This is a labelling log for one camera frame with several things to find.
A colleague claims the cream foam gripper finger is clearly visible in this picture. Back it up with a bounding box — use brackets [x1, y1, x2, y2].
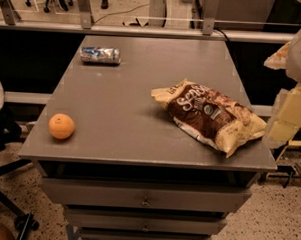
[263, 83, 301, 149]

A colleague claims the brown chip bag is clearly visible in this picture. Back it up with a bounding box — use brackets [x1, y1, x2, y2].
[151, 79, 266, 157]

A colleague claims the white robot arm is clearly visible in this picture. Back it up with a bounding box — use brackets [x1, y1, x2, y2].
[263, 29, 301, 149]

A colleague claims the yellow metal stand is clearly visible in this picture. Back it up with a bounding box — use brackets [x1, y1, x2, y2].
[259, 136, 301, 190]

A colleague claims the grey drawer cabinet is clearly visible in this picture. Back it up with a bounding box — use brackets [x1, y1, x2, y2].
[20, 35, 276, 240]

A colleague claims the crushed blue silver can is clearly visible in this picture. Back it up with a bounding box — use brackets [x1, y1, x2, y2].
[80, 47, 121, 65]

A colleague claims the orange fruit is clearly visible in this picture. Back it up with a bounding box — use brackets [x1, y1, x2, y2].
[48, 113, 75, 139]

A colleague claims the black office chair left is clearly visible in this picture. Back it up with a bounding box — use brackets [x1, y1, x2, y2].
[0, 67, 47, 240]

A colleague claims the grey metal railing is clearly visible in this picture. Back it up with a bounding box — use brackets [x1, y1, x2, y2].
[0, 0, 301, 43]

